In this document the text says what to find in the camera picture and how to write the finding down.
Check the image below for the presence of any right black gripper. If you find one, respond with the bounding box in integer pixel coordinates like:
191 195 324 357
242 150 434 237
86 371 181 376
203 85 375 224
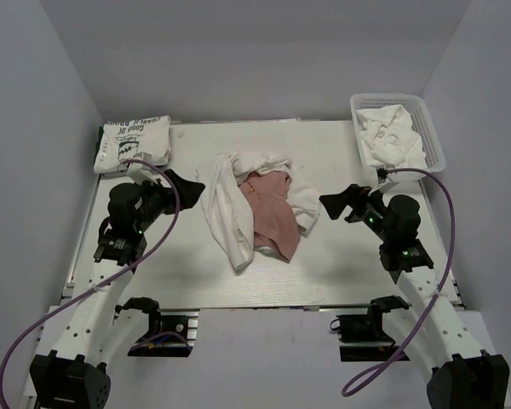
319 183 394 243

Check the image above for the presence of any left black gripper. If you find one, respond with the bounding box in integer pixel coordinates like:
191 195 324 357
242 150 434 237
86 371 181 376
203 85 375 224
135 170 205 233

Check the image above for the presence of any white graphic t-shirt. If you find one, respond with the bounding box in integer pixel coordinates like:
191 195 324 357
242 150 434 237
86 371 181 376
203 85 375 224
197 151 320 271

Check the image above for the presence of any pink t-shirt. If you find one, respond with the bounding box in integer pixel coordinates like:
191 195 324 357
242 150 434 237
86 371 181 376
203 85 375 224
239 171 301 262

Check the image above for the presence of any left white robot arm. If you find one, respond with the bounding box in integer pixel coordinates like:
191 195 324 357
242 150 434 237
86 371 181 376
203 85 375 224
30 170 204 408

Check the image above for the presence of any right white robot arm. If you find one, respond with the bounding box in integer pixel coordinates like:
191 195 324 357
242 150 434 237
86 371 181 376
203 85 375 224
319 184 510 408

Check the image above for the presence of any white t-shirt in basket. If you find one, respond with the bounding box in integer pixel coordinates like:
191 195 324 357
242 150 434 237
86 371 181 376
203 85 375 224
356 104 427 169

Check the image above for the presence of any folded white Charlie Brown t-shirt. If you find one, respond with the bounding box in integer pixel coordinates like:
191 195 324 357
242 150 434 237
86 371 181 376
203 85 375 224
93 116 171 174

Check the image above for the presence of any white plastic basket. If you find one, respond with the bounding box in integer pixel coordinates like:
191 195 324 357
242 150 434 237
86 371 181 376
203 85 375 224
350 94 446 178

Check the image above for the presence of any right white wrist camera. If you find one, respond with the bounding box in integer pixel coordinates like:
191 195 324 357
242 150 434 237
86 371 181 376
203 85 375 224
370 168 398 195

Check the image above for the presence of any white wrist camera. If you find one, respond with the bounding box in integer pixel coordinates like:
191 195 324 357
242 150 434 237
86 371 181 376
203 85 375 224
370 168 398 195
123 152 159 186

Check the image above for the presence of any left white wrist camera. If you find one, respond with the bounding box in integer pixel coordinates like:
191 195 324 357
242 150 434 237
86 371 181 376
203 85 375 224
123 152 159 186

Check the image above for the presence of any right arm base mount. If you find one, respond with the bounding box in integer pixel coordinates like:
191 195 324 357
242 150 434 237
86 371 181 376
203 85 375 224
330 296 409 363

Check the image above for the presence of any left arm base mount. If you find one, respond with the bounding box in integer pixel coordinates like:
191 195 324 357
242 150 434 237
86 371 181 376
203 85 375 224
116 297 198 358

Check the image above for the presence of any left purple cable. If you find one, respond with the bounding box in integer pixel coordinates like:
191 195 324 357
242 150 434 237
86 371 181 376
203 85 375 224
0 159 181 408

